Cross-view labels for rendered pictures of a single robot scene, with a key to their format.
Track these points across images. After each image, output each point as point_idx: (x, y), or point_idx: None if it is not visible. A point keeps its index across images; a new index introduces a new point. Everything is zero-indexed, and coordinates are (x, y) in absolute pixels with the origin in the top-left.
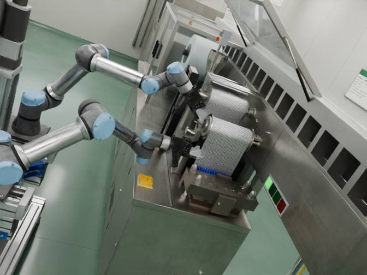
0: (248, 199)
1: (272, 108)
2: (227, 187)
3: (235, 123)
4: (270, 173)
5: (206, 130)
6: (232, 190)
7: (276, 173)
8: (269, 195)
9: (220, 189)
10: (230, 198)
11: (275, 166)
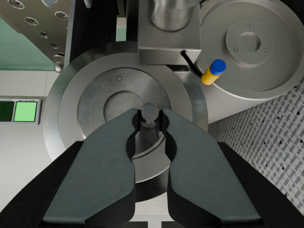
0: (45, 54)
1: (162, 220)
2: (45, 27)
3: (222, 140)
4: (41, 123)
5: (66, 109)
6: (49, 36)
7: (23, 136)
8: (3, 99)
9: (11, 9)
10: (11, 23)
11: (35, 143)
